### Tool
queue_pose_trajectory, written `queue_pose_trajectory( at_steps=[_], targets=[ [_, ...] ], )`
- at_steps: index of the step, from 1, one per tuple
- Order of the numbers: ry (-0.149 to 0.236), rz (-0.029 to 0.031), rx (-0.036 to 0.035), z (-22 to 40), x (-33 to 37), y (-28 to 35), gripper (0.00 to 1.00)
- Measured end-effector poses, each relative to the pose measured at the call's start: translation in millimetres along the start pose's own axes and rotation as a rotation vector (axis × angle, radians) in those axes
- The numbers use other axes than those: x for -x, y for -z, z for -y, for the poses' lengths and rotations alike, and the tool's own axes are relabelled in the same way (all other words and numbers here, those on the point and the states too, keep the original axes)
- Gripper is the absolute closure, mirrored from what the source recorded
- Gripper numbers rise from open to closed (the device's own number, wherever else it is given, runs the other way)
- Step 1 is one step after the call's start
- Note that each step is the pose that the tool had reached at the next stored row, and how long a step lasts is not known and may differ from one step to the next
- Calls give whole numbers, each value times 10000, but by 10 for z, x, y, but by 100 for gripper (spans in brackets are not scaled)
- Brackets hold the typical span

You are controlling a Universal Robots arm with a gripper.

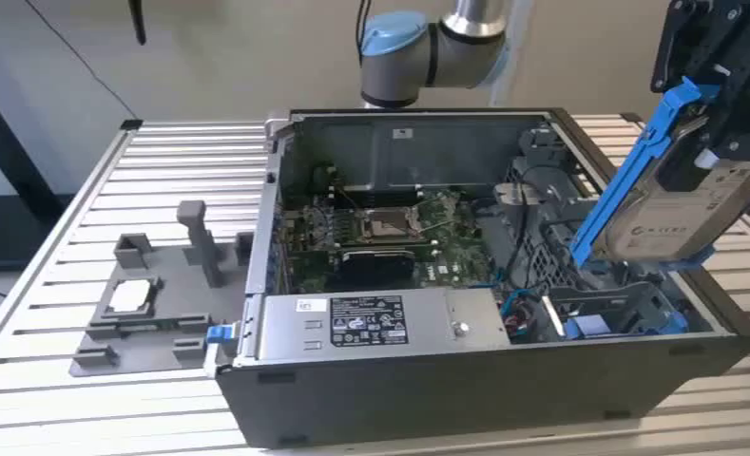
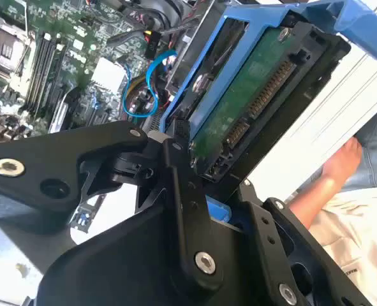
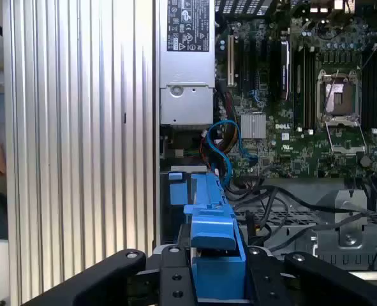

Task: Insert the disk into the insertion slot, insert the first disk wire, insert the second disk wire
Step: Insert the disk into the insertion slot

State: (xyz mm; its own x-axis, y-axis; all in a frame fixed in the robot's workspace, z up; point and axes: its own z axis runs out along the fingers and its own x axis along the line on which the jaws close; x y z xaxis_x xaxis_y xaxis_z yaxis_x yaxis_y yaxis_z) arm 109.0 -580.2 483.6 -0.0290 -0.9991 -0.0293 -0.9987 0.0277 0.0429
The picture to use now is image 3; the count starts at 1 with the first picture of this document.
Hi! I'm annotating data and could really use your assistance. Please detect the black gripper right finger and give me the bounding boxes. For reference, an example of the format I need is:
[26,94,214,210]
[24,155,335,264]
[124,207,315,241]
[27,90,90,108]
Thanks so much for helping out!
[245,245,377,306]

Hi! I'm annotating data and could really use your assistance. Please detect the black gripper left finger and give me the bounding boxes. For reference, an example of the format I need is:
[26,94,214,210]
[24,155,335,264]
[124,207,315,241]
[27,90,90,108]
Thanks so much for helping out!
[22,245,198,306]

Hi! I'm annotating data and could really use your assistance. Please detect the hard disk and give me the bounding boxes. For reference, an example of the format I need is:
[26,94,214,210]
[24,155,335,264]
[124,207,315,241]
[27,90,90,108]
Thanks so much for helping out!
[183,171,250,303]

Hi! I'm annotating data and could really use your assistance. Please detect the blue plastic disk bay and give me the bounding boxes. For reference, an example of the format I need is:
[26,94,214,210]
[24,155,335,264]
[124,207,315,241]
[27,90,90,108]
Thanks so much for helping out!
[168,171,194,207]

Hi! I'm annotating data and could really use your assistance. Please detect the black RAM slot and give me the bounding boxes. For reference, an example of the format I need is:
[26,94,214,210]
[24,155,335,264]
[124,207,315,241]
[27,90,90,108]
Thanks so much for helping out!
[295,47,306,132]
[306,47,316,132]

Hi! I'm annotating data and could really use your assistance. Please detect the white expansion slot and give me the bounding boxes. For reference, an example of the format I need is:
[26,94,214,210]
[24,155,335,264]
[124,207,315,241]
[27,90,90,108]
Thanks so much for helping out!
[227,34,235,87]

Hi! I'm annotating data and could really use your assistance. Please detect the grey metal drive cage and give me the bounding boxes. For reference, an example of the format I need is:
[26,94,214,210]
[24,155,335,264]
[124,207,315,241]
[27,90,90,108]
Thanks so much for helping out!
[232,178,377,273]

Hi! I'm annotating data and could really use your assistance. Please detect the green Dell motherboard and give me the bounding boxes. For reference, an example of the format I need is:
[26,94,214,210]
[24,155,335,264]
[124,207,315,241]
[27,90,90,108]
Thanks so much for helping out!
[215,12,377,179]

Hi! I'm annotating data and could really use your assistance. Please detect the silver chipset heatsink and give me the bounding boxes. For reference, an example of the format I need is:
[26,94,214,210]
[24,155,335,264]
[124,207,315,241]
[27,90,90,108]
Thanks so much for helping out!
[240,113,267,140]

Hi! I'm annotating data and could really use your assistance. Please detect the silver power supply unit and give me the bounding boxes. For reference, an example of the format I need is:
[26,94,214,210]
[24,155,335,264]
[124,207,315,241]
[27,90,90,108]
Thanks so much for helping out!
[158,0,216,127]

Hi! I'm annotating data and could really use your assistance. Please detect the black open PC case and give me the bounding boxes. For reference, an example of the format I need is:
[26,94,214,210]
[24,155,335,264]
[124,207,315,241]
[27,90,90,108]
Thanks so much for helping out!
[152,0,377,278]

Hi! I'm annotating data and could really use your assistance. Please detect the CPU socket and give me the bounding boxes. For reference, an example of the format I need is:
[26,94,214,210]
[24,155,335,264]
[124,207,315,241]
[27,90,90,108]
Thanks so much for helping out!
[315,69,361,117]

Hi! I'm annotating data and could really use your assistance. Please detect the thin metal locking lever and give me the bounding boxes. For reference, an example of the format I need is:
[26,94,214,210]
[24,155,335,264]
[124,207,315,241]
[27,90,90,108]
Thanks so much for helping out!
[360,31,377,71]

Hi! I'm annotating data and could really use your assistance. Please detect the blue disk wire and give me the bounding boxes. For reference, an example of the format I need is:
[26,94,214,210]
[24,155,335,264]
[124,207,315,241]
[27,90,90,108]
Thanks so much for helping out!
[206,120,258,189]

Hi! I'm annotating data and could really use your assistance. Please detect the coloured power wire bundle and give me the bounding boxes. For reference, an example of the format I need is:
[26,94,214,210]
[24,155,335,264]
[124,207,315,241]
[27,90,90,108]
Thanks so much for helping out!
[216,123,240,154]

